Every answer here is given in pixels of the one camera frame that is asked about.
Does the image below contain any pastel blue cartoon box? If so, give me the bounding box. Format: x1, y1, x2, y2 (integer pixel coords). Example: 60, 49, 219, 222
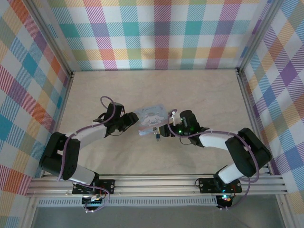
132, 103, 171, 138

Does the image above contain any multicolour plaid backdrop panel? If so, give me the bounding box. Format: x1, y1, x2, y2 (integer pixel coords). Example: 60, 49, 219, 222
46, 0, 273, 71
0, 0, 69, 228
244, 0, 304, 228

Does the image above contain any wide aluminium mounting rail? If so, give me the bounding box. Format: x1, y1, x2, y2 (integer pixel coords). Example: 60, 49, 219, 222
25, 173, 288, 198

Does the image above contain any aluminium side rail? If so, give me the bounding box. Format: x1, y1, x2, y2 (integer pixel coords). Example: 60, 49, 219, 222
42, 70, 76, 178
235, 68, 274, 176

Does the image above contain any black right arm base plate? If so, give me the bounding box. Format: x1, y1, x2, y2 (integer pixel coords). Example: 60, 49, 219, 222
198, 177, 243, 194

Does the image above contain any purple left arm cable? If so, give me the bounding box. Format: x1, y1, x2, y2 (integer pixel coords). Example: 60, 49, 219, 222
57, 95, 125, 213

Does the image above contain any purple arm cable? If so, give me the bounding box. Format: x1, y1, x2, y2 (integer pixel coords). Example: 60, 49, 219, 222
57, 95, 125, 213
167, 109, 260, 211

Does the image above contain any grey slotted cable duct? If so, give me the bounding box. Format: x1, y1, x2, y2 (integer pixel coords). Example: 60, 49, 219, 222
37, 198, 219, 207

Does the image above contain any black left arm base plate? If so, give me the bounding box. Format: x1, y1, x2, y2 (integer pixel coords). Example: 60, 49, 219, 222
72, 179, 116, 195

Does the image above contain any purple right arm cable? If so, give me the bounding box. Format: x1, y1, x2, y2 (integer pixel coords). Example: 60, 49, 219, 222
167, 109, 260, 211

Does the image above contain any aluminium frame post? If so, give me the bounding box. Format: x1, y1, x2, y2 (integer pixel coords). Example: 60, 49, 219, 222
28, 0, 75, 79
237, 0, 284, 75

